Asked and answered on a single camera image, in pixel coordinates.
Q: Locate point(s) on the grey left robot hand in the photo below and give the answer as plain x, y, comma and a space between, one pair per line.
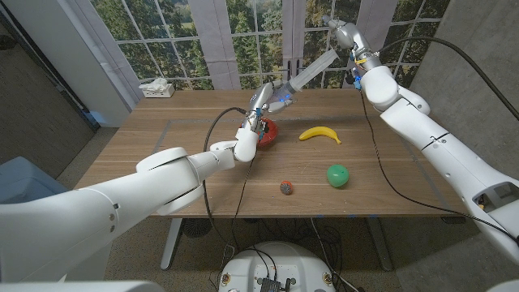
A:
263, 97

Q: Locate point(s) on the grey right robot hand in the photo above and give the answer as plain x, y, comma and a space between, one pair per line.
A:
350, 34

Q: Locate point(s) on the large clear plastic syringe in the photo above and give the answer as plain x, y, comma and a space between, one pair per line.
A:
312, 73

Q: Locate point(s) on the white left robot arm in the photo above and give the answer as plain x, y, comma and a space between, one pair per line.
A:
162, 174

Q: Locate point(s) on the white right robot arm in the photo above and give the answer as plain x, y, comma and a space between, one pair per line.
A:
425, 130

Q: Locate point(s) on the red bowl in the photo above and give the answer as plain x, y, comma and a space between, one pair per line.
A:
271, 131

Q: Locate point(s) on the yellow toy banana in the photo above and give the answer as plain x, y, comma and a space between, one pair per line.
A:
318, 131

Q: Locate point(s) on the green toy apple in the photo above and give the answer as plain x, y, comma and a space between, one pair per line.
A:
337, 175

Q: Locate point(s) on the small red grey ball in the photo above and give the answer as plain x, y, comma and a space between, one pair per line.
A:
286, 187

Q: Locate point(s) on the white tissue box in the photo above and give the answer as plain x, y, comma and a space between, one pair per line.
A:
158, 91

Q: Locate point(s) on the printed window backdrop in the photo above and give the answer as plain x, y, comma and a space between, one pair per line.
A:
162, 48

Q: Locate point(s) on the black round grille object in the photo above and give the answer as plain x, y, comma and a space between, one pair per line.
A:
196, 228

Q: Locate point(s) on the white robot torso base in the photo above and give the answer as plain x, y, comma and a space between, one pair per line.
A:
251, 267

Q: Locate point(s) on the white table leg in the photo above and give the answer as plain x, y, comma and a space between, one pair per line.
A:
170, 247

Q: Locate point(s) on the grey table leg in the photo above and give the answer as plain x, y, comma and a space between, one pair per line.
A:
379, 243

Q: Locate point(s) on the blue plastic bin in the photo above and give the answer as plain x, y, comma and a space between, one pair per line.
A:
24, 182

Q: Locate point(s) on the white robot chest edge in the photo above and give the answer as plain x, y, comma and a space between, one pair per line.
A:
81, 287

